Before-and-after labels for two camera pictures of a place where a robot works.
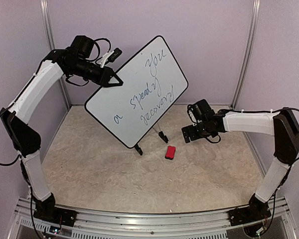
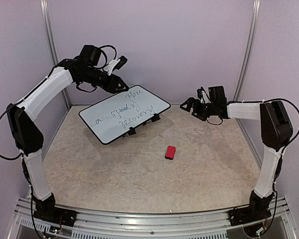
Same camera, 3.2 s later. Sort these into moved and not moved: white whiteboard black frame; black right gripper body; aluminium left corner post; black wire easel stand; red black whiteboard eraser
Moved: black wire easel stand; black right gripper body; white whiteboard black frame
Not moved: aluminium left corner post; red black whiteboard eraser
